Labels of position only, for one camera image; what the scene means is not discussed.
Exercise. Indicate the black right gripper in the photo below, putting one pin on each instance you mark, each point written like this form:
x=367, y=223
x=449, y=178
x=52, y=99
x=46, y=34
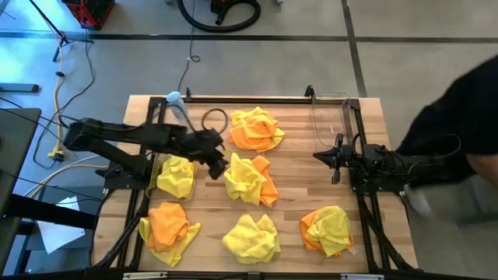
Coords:
x=348, y=157

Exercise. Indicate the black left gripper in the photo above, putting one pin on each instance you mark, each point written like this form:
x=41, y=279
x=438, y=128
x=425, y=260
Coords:
x=198, y=145

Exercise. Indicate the yellow microfiber towel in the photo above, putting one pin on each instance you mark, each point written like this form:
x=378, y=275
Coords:
x=330, y=229
x=253, y=116
x=179, y=249
x=249, y=241
x=177, y=177
x=241, y=179

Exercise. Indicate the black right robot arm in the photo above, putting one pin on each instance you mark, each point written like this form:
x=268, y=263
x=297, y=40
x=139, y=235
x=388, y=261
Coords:
x=389, y=165

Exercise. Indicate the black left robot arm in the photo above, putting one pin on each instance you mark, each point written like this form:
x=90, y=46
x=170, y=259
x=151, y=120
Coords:
x=116, y=134

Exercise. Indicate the clear plastic basket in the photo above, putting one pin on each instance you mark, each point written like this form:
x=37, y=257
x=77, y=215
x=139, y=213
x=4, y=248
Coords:
x=152, y=173
x=330, y=124

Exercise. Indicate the clear water bottle blue cap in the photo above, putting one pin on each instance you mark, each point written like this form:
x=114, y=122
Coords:
x=177, y=105

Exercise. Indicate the person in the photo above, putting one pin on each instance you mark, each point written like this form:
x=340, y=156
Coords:
x=459, y=116

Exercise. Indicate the person's hand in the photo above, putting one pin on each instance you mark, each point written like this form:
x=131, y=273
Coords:
x=486, y=168

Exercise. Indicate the white paper sheet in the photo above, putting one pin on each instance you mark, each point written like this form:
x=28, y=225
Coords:
x=58, y=237

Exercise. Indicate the black desk leg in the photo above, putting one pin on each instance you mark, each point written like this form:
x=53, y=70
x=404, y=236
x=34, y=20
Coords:
x=46, y=212

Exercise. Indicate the red black box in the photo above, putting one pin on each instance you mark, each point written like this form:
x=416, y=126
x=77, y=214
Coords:
x=89, y=13

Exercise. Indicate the grey desk top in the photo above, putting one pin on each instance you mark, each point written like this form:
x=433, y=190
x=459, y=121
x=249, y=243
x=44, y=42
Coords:
x=15, y=148

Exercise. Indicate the black tripod stand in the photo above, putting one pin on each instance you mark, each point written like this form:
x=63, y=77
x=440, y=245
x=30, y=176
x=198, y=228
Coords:
x=58, y=33

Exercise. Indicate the grey metal foot bar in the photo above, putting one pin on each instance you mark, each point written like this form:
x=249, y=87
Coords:
x=19, y=88

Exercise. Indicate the black aluminium table frame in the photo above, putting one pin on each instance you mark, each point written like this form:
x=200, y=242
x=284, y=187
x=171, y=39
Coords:
x=253, y=100

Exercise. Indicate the silver frame bracket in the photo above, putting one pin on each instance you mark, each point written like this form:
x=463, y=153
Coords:
x=144, y=275
x=362, y=277

